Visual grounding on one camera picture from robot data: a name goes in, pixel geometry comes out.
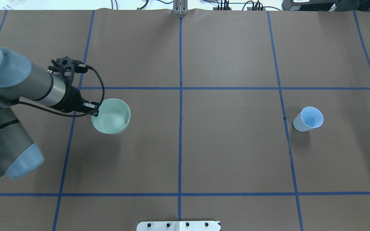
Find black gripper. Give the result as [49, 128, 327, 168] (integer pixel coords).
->
[64, 85, 101, 116]

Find mint green bowl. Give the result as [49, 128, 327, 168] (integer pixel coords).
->
[91, 98, 131, 135]

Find light blue plastic cup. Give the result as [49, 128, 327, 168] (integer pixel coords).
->
[293, 107, 324, 133]

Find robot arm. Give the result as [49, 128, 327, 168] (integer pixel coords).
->
[0, 47, 105, 179]

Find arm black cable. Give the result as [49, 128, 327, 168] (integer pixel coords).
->
[17, 65, 105, 117]

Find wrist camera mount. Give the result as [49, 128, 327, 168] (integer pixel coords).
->
[48, 56, 88, 77]

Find aluminium frame post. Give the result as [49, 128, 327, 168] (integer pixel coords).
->
[173, 0, 189, 16]

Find white pedestal column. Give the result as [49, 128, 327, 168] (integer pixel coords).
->
[136, 221, 221, 231]

